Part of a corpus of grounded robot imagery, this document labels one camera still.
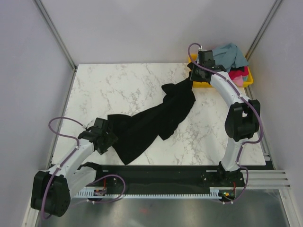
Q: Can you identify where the yellow plastic bin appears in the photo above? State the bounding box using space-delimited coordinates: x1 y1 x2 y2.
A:
193 66 253 88

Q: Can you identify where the black t shirt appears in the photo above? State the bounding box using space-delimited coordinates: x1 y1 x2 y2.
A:
107 71 196 165

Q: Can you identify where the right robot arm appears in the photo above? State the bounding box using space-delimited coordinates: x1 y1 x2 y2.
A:
189 47 261 186

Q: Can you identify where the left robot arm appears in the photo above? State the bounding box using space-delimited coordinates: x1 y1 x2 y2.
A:
30 118 117 217

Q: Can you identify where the grey blue t shirt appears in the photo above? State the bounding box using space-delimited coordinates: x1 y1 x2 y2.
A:
212 43 249 72

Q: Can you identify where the red t shirt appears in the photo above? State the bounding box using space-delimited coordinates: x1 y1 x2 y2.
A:
229 66 249 80

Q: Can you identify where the pink t shirt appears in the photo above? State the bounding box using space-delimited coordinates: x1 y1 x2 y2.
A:
232 76 244 87

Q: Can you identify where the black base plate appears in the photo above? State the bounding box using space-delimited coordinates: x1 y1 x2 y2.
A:
83 162 245 195

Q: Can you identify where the right aluminium corner post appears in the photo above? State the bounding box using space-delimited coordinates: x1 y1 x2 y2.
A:
245 0 284 61

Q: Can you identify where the aluminium corner post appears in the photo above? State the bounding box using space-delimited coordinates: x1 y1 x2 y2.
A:
245 0 284 61
33 0 77 71

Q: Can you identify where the left aluminium corner post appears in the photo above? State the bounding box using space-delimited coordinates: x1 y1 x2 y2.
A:
33 0 77 71

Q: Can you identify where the white slotted cable duct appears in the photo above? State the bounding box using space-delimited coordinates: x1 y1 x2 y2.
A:
73 187 222 200

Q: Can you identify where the aluminium frame rail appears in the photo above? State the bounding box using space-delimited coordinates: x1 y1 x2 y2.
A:
33 169 292 189

